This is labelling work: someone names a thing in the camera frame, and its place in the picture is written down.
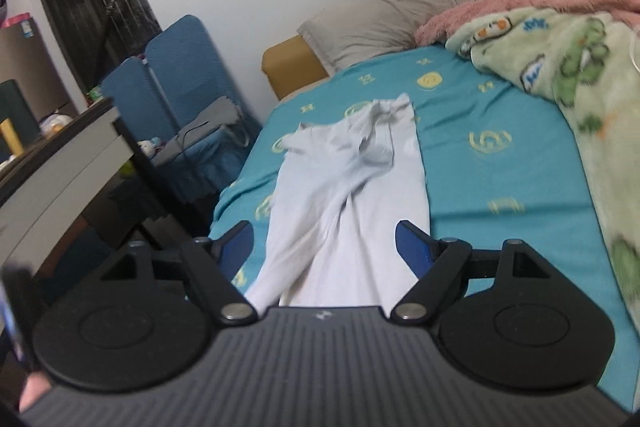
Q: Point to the person's left hand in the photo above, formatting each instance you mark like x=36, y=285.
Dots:
x=36, y=385

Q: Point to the white desk with black legs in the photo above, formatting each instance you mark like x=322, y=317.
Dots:
x=47, y=189

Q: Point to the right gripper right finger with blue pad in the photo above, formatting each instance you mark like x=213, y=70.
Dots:
x=438, y=265

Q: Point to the mustard yellow headboard cushion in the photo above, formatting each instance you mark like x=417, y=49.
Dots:
x=291, y=65

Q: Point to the green cartoon fleece blanket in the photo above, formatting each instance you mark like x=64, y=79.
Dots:
x=583, y=64

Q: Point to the green plush toy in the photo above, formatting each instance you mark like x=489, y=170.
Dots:
x=127, y=170

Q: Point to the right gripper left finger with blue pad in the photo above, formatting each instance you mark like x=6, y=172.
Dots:
x=210, y=266

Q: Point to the teal patterned bed sheet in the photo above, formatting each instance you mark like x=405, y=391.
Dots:
x=499, y=163

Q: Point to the light grey t-shirt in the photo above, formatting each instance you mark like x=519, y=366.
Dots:
x=341, y=190

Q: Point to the grey pillow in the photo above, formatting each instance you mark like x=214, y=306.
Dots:
x=349, y=32

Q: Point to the grey cloth on chair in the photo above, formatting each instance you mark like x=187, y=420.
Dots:
x=222, y=114

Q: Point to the blue covered chair behind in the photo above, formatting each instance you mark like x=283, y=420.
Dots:
x=131, y=87

